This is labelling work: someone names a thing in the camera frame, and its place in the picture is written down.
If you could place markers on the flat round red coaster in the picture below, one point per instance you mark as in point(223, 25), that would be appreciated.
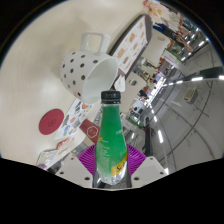
point(51, 121)

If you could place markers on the red sauce packet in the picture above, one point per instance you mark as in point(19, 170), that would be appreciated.
point(62, 143)

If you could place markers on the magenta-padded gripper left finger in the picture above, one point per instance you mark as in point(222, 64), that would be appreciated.
point(78, 166)

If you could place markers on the ceiling air conditioner unit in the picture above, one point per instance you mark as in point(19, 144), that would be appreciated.
point(190, 95)

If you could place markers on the clear plastic bag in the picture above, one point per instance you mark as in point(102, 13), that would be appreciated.
point(48, 157)

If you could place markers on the person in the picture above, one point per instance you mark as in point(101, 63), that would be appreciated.
point(182, 35)

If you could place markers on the white folded napkin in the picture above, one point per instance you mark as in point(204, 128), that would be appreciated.
point(119, 83)

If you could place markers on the printed paper leaflet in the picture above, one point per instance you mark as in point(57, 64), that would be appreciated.
point(73, 120)

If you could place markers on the white polka-dot mug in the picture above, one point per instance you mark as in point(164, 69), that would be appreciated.
point(80, 71)

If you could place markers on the green plastic drink bottle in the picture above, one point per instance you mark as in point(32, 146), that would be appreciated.
point(111, 140)

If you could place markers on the group of ceiling lights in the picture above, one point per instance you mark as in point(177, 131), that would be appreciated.
point(196, 79)

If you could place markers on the group of beige chairs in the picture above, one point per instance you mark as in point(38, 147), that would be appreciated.
point(156, 45)

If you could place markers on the crumpled food wrapper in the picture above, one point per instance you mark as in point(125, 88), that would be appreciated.
point(155, 10)

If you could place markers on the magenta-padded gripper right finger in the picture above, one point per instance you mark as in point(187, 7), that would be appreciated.
point(146, 168)

